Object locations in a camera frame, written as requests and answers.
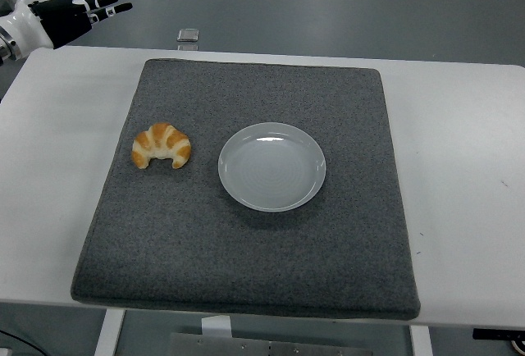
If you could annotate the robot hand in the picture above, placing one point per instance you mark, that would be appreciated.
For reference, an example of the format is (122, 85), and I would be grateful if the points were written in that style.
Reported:
(28, 24)

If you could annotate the croissant bread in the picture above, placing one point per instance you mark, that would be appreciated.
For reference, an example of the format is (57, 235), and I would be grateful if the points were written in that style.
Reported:
(158, 138)

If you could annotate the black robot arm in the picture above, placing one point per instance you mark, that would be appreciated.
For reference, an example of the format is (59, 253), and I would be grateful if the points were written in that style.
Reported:
(6, 48)

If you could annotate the round light grey plate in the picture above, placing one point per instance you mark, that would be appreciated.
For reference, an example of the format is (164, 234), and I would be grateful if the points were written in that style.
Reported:
(271, 169)

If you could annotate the grey metal plate with screws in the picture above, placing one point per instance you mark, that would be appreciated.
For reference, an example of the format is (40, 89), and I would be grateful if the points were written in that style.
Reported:
(266, 348)

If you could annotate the metal floor socket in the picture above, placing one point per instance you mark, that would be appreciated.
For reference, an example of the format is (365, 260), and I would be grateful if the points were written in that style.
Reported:
(188, 35)

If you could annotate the grey felt mat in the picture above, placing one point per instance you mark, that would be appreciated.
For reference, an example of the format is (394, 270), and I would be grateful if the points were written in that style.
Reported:
(246, 257)

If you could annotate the white table leg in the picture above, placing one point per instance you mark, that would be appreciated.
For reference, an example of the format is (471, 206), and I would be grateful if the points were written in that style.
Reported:
(420, 341)
(108, 333)

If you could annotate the white tape strip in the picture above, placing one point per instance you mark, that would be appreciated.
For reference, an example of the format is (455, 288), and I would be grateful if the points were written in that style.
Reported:
(216, 326)

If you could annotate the black flat bar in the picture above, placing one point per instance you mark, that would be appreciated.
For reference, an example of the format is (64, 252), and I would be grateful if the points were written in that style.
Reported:
(498, 334)

